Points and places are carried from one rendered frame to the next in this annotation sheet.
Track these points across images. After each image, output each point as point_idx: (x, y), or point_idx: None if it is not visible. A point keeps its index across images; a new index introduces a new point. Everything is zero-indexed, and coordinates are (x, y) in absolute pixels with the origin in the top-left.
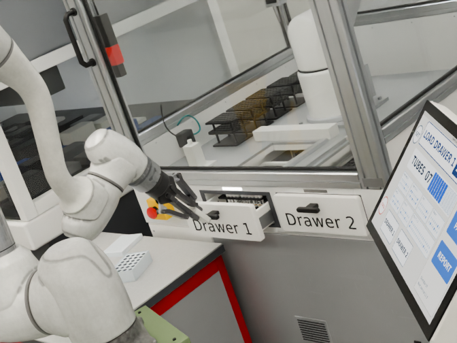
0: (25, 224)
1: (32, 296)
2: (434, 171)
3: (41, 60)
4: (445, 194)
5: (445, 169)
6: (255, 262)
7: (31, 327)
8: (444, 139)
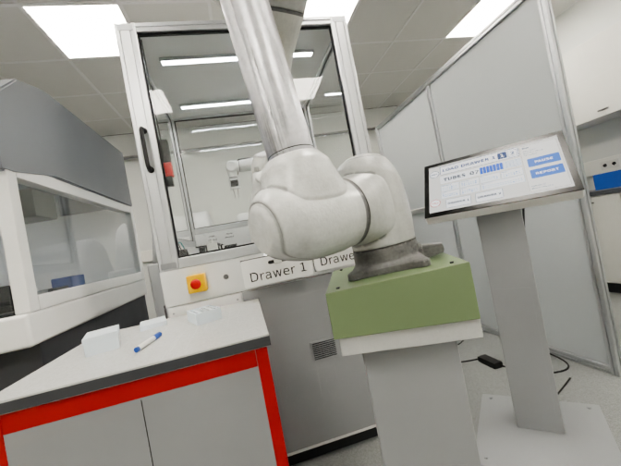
0: (28, 314)
1: (364, 184)
2: (478, 168)
3: (56, 181)
4: (504, 165)
5: (489, 162)
6: (282, 308)
7: (363, 218)
8: (469, 160)
